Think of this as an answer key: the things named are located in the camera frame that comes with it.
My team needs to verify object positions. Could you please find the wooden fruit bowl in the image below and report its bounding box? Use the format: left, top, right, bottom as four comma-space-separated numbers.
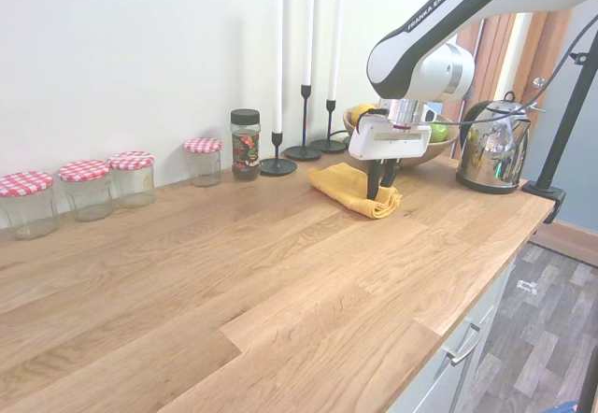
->
342, 104, 462, 169

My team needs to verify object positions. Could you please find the yellow cleaning cloth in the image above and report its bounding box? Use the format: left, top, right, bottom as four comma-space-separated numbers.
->
306, 162, 404, 221

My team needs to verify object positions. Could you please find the metal drawer pull handle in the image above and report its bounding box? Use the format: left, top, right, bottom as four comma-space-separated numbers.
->
445, 321, 482, 365

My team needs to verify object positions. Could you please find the glass jar red checkered lid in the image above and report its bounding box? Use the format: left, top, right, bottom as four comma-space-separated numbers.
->
107, 150, 156, 209
0, 171, 61, 241
57, 159, 114, 222
183, 136, 223, 188

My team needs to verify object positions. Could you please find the white kitchen cabinet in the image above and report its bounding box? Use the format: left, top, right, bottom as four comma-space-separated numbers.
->
387, 249, 520, 413

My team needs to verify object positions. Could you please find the black-lidded spice jar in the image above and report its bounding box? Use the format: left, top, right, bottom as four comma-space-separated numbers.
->
229, 108, 262, 182

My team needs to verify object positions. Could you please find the brown wooden door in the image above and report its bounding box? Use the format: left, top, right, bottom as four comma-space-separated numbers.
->
438, 0, 574, 160

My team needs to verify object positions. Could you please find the medium black candle holder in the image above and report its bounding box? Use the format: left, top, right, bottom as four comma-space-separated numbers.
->
310, 98, 350, 154

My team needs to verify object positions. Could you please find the yellow lemon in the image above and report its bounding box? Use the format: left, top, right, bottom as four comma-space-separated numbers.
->
349, 103, 378, 124

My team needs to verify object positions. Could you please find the tall black candle holder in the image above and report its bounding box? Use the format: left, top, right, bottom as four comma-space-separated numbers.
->
283, 84, 323, 161

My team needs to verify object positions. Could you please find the short black candle holder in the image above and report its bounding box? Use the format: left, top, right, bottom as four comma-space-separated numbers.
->
259, 130, 298, 178

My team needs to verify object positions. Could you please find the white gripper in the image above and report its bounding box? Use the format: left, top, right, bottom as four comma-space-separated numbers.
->
348, 116, 432, 201

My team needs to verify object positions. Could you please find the white taper candle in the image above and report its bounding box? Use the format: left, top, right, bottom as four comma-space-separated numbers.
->
301, 0, 315, 87
272, 0, 285, 134
326, 0, 346, 102

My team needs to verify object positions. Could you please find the black clamp camera stand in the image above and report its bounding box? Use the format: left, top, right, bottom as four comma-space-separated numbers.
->
521, 29, 598, 225

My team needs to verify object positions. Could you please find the green apple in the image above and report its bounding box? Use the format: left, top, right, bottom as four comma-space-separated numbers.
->
427, 121, 450, 143

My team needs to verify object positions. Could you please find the shiny steel kettle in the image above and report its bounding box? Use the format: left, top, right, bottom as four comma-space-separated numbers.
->
455, 90, 546, 195

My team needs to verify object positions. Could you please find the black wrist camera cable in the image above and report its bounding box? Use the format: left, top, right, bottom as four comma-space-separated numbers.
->
355, 10, 598, 136

